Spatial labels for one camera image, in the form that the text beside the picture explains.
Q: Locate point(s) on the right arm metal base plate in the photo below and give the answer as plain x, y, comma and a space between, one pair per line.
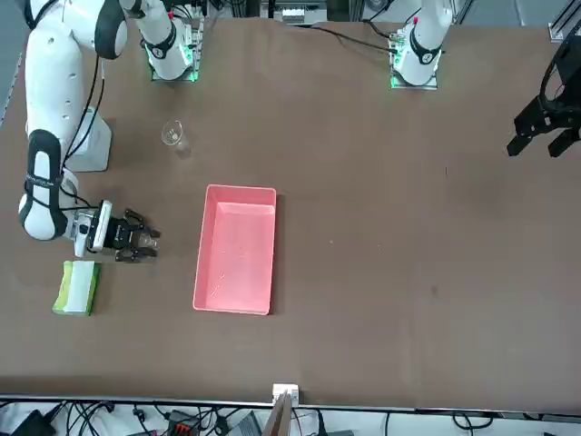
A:
198, 59

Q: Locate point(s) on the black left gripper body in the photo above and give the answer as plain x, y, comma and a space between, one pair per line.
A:
569, 68

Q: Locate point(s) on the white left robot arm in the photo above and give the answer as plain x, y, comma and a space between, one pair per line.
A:
424, 50

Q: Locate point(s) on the green tissue pack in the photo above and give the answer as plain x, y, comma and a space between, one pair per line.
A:
77, 295

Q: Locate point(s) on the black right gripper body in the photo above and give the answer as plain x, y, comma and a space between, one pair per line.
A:
121, 234

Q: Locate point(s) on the white lidded trash bin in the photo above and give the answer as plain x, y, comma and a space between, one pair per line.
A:
97, 150

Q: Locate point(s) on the white terminal block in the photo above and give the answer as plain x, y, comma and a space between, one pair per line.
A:
292, 17

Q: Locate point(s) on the aluminium frame post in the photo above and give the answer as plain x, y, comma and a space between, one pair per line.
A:
286, 390

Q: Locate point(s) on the pink plastic container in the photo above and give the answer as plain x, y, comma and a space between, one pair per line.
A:
236, 254

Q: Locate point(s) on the small glass beaker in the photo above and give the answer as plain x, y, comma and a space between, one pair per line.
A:
149, 243

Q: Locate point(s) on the black power adapter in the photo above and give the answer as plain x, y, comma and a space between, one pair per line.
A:
34, 424

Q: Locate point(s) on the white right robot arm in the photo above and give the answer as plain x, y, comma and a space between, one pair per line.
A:
50, 82

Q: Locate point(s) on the black and orange device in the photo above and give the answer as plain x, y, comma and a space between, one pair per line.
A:
181, 427

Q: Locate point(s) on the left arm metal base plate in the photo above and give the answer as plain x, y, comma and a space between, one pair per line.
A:
433, 85

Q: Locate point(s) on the large glass beaker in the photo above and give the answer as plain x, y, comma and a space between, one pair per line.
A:
174, 136

